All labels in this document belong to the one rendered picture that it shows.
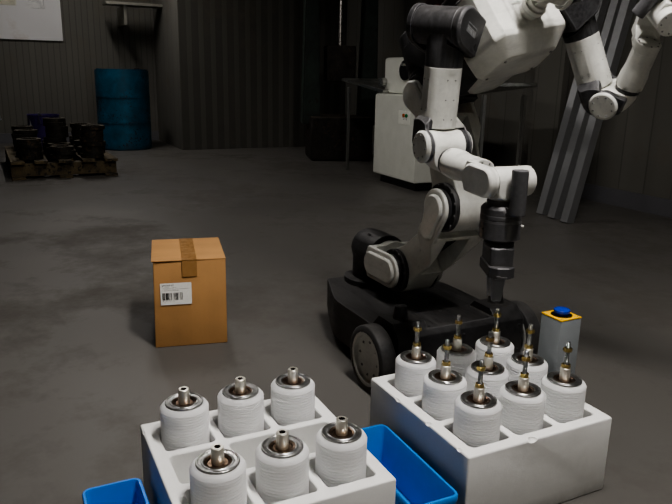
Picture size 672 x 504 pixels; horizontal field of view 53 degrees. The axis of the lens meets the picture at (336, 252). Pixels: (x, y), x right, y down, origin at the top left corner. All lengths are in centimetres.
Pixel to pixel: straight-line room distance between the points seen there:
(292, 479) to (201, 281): 116
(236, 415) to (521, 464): 59
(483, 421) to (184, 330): 121
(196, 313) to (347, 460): 116
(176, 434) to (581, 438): 85
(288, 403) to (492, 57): 95
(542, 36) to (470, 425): 96
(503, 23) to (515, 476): 102
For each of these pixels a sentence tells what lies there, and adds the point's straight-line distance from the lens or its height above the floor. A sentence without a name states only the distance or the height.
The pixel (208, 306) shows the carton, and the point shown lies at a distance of 230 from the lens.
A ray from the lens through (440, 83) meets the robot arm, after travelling 164.
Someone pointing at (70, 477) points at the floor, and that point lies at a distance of 171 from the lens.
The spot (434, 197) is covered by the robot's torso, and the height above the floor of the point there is 57.
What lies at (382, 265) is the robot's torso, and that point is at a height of 30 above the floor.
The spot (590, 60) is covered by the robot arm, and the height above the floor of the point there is 94.
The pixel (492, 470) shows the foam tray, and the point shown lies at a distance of 144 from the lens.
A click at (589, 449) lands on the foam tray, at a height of 12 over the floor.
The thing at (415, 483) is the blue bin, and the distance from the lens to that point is 152.
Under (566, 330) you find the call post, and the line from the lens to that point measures 179.
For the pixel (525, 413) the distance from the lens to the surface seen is 149.
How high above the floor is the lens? 89
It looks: 15 degrees down
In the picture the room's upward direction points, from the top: 1 degrees clockwise
